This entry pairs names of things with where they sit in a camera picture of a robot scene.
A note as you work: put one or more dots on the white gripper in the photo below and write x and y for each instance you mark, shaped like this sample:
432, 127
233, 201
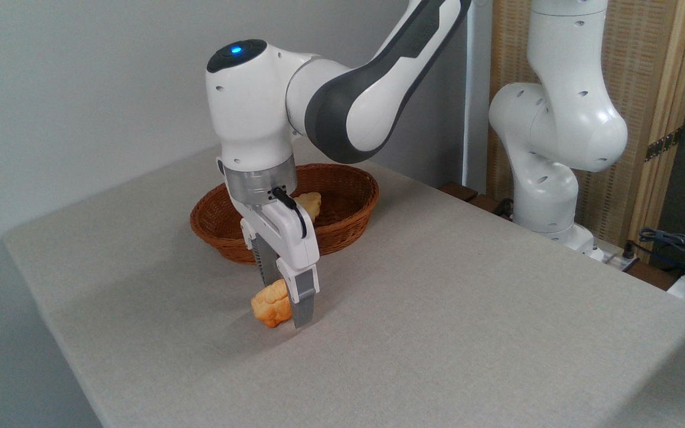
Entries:
286, 235

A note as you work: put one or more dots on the golden bread roll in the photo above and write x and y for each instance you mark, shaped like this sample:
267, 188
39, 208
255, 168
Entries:
271, 306
311, 205

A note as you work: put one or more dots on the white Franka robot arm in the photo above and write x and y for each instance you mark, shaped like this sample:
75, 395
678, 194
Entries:
247, 119

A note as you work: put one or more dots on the brown wicker basket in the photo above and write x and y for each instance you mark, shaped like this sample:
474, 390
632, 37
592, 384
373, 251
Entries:
342, 229

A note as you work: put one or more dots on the brown wooden base board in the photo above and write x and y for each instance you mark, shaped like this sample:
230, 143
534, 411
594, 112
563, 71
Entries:
467, 195

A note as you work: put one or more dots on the metal screen hinge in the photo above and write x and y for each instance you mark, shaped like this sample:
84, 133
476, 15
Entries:
663, 144

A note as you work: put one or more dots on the bamboo folding screen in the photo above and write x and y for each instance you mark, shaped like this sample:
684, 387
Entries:
651, 59

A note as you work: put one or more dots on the white vertical post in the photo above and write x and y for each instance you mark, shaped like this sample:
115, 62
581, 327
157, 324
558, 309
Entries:
477, 89

